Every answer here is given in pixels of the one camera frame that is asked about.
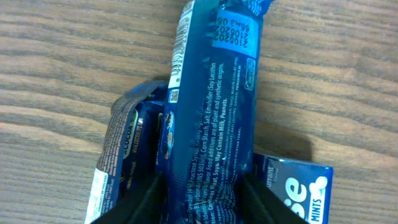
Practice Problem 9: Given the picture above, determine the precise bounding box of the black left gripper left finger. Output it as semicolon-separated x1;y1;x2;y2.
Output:
93;173;167;224

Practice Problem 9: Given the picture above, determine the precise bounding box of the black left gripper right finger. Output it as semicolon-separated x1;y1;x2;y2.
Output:
238;175;307;224

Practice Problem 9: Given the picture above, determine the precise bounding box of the dark blue chocolate bar wrapper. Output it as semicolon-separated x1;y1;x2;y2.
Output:
85;81;167;224

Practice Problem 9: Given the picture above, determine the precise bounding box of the blue Eclipse mints box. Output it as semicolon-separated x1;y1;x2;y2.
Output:
253;153;333;224

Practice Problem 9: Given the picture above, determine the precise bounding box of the blue Oreo cookie pack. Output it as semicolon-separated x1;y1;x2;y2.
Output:
156;0;271;223

